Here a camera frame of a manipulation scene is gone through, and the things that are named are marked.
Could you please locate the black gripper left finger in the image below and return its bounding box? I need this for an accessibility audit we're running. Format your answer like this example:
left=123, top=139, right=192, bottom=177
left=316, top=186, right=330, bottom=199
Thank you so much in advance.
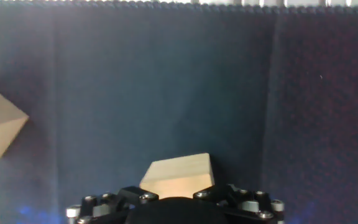
left=66, top=185, right=160, bottom=224

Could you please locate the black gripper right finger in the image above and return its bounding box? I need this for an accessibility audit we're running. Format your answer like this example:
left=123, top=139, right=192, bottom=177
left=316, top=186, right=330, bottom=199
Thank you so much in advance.
left=193, top=184, right=286, bottom=224

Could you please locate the blue mountain print cloth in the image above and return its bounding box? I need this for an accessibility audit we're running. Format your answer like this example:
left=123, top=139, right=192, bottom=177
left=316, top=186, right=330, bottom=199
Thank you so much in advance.
left=0, top=0, right=358, bottom=224

